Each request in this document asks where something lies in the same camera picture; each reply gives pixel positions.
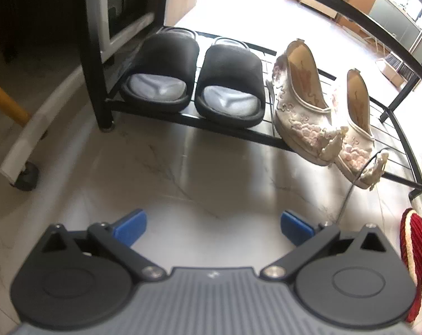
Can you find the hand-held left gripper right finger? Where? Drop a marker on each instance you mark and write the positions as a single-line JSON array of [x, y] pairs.
[[295, 228]]

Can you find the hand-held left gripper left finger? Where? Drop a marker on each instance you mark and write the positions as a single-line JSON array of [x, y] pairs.
[[130, 226]]

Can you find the white embroidered shoe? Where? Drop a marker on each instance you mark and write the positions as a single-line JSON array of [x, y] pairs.
[[295, 125], [357, 153]]

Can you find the black metal shoe rack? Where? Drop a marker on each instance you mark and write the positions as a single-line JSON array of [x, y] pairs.
[[95, 87]]

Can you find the red knitted slipper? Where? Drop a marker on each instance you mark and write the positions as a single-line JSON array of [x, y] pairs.
[[415, 244]]

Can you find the black slide slipper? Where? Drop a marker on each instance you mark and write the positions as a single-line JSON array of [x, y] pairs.
[[162, 56], [228, 73]]

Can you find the yellow wooden pole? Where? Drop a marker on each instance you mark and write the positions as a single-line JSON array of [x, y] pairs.
[[8, 101]]

